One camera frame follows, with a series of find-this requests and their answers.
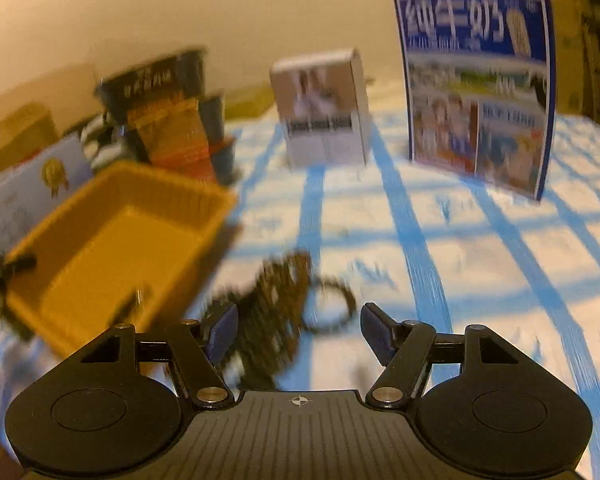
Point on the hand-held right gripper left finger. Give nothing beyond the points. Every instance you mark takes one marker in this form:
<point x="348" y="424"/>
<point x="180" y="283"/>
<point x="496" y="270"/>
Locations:
<point x="223" y="332"/>

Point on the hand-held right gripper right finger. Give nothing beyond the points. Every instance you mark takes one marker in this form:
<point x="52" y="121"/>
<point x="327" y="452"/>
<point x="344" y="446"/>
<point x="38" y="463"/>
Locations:
<point x="377" y="332"/>

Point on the yellow plastic tray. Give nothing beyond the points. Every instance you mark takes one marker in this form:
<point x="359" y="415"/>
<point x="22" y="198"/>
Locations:
<point x="105" y="250"/>

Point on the blue checked tablecloth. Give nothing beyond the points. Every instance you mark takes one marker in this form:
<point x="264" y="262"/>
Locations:
<point x="480" y="260"/>

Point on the red instant noodle bowl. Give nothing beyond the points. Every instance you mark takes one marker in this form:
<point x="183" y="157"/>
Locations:
<point x="225" y="160"/>

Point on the black orange-label noodle bowl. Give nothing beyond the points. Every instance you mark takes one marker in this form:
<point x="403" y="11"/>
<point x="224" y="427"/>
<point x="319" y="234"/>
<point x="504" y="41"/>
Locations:
<point x="170" y="130"/>

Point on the white printed box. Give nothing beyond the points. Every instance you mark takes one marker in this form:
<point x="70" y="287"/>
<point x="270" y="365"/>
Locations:
<point x="325" y="110"/>

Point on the light blue gold-medal box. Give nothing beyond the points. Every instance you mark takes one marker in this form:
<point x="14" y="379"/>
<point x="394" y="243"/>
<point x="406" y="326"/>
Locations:
<point x="25" y="185"/>

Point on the blue printed carton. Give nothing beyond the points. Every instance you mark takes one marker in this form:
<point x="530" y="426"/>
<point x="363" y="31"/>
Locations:
<point x="475" y="85"/>

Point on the brown cardboard box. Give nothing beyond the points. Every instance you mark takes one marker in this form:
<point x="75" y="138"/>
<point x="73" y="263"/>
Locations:
<point x="10" y="135"/>

